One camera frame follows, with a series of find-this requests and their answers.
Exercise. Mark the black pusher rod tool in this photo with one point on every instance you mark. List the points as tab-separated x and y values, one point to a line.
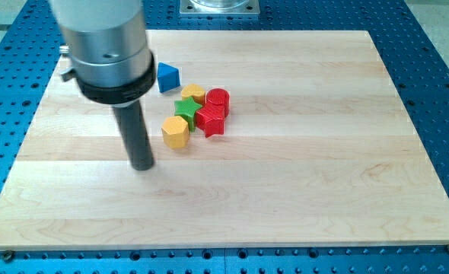
134	134

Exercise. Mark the blue triangle block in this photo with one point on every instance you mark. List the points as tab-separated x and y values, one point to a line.
168	77

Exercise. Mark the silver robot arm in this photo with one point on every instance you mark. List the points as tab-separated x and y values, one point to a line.
111	63

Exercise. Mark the yellow heart block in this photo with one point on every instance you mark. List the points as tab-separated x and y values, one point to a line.
195	91

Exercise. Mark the yellow hexagon block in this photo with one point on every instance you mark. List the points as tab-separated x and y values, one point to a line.
175	132

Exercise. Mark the green star block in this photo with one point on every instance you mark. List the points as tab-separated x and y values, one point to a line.
187	109

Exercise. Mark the red star block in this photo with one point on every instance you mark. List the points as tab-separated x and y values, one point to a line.
211	119

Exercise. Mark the red cylinder block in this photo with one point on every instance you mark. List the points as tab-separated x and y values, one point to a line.
219	97

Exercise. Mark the blue perforated metal table plate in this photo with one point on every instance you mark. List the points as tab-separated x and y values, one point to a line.
28	55

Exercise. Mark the light wooden board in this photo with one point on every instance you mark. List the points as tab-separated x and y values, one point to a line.
318	150

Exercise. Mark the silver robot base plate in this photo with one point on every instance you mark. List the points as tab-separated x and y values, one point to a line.
219	8

